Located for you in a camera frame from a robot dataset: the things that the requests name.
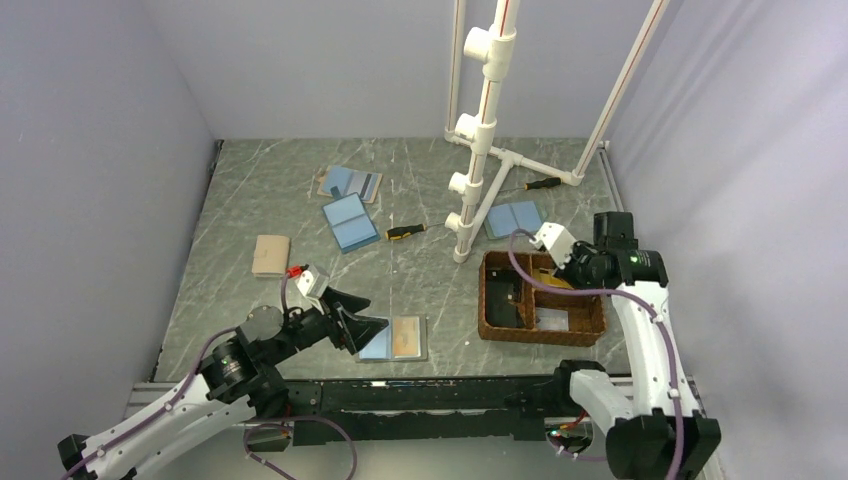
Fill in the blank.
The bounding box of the black orange screwdriver far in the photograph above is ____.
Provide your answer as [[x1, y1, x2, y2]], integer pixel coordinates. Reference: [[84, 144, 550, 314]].
[[499, 177, 562, 193]]

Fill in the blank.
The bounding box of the white card in basket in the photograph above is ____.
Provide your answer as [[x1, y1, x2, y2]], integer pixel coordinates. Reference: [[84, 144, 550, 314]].
[[535, 308, 570, 331]]

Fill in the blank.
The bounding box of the blue card holder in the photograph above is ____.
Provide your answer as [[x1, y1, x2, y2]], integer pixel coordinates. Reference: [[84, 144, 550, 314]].
[[484, 201, 546, 240], [322, 193, 380, 253]]

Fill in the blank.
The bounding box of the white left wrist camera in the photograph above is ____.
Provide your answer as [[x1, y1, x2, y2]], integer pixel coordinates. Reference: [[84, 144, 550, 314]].
[[286, 265, 330, 302]]

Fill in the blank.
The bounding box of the blue card holder on green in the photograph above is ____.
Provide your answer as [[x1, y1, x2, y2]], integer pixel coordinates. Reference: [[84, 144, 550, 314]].
[[484, 201, 546, 240]]

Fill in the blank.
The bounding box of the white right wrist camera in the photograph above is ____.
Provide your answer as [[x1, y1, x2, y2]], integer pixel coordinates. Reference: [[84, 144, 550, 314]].
[[530, 222, 577, 269]]

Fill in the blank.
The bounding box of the tan card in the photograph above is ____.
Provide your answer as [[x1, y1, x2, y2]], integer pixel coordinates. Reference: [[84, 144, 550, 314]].
[[391, 316, 423, 359]]

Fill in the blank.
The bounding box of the gold credit card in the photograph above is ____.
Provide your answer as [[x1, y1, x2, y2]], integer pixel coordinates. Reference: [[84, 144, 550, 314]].
[[531, 268, 572, 290]]

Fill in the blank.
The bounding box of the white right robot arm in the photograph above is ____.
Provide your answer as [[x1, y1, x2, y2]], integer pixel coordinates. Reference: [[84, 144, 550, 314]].
[[540, 211, 721, 479]]

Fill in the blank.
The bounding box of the black yellow screwdriver near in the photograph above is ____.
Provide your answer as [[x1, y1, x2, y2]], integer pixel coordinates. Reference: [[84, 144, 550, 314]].
[[384, 223, 444, 241]]

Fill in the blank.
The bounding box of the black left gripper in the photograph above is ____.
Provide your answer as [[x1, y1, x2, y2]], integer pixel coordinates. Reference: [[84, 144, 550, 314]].
[[265, 285, 388, 365]]

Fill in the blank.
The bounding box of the white PVC pipe frame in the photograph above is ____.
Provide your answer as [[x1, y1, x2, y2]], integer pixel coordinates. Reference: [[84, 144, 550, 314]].
[[444, 0, 671, 264]]

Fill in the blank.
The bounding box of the aluminium extrusion rail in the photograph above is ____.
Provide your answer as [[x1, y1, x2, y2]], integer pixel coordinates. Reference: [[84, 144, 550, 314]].
[[105, 380, 704, 480]]

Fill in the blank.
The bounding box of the tan card holder with cards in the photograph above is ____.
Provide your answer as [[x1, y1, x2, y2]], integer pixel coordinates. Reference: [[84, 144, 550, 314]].
[[317, 165, 383, 204]]

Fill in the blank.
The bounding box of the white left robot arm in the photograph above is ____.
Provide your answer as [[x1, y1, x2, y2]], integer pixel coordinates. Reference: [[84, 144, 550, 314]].
[[57, 288, 389, 479]]

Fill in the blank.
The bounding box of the beige closed card holder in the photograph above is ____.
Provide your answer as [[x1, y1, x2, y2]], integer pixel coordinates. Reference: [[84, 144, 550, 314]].
[[251, 234, 291, 278]]

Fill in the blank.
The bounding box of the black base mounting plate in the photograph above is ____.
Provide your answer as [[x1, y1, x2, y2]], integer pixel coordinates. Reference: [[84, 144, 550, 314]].
[[253, 374, 582, 441]]

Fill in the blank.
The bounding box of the right side aluminium rail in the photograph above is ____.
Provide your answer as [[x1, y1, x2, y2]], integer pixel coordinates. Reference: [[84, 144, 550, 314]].
[[597, 146, 626, 212]]

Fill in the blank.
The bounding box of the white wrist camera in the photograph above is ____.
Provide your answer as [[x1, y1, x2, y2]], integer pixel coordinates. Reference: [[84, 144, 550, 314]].
[[286, 265, 330, 302], [530, 222, 577, 269]]

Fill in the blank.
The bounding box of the grey leather card holder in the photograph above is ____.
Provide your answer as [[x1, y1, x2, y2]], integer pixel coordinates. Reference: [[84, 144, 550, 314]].
[[355, 315, 429, 363]]

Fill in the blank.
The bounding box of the brown woven basket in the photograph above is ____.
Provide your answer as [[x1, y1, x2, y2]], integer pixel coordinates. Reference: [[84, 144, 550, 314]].
[[477, 251, 607, 347]]

